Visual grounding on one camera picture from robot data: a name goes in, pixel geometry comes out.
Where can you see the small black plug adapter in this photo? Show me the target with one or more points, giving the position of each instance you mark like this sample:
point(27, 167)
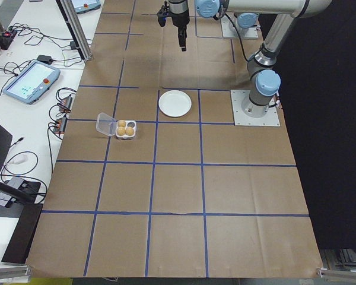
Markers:
point(73, 45)

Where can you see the white bowl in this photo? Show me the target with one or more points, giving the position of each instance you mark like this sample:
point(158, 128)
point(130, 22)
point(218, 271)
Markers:
point(175, 104)

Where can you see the white side table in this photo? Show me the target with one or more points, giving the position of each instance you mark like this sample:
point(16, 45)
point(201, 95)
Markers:
point(32, 133)

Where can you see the brown egg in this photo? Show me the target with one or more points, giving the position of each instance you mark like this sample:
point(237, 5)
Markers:
point(130, 131)
point(122, 123)
point(121, 130)

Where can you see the aluminium side frame post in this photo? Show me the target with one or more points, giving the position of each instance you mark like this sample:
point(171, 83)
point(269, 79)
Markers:
point(80, 41)

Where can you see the blue robot teach pendant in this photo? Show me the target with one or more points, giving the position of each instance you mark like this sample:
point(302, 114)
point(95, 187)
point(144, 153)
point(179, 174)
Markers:
point(86, 6)
point(29, 80)

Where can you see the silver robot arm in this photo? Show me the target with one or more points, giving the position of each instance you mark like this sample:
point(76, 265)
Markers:
point(247, 20)
point(270, 44)

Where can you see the dark metal bars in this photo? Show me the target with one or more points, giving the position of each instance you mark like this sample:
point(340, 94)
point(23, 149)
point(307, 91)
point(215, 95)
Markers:
point(344, 258)

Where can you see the black monitor support bar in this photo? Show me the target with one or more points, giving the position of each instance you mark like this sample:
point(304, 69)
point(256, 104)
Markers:
point(9, 191)

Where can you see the white square base plate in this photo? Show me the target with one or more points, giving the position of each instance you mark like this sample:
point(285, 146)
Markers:
point(230, 31)
point(255, 120)

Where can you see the black orange adapter box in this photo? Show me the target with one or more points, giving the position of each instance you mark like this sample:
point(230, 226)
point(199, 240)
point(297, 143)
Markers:
point(66, 102)
point(61, 124)

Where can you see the grey usb hub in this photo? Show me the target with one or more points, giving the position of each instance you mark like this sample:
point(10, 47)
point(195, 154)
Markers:
point(15, 182)
point(4, 200)

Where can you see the black flat panel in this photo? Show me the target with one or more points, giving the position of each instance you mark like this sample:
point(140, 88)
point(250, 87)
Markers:
point(20, 237)

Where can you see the black power adapter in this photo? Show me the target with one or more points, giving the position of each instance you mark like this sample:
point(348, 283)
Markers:
point(44, 58)

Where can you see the black frame cover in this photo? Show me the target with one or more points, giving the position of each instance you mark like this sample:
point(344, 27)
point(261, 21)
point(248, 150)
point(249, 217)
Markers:
point(329, 133)

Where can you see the white charger adapter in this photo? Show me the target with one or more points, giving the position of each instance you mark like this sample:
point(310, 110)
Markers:
point(19, 159)

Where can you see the black power strip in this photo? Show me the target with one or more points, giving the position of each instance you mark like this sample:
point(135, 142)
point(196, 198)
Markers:
point(6, 40)

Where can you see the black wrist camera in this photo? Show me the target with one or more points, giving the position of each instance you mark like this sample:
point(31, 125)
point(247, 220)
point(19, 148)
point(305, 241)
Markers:
point(162, 16)

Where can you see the aluminium profile rail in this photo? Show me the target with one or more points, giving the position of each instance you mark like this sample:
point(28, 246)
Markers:
point(344, 274)
point(9, 273)

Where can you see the clear plastic egg box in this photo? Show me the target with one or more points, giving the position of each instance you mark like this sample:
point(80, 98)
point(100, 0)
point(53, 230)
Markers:
point(105, 126)

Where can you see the grey monitor stand base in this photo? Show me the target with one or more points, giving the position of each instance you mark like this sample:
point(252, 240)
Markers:
point(3, 212)

